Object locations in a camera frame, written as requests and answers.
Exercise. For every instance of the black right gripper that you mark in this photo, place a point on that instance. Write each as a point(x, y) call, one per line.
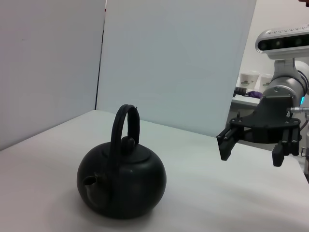
point(270, 120)

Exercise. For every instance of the white paper cup green logo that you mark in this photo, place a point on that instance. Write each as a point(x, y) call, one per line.
point(248, 81)

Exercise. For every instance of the white background table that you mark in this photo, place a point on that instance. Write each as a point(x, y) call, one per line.
point(243, 101)

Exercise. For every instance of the black cast iron teapot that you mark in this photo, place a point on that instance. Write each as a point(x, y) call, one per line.
point(125, 178)

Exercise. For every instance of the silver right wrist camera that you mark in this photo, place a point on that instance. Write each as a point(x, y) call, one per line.
point(282, 43)

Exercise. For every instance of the small black background object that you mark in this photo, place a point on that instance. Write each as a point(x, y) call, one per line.
point(240, 92)

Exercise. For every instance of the purple cloth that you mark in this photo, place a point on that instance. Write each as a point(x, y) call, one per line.
point(253, 94)

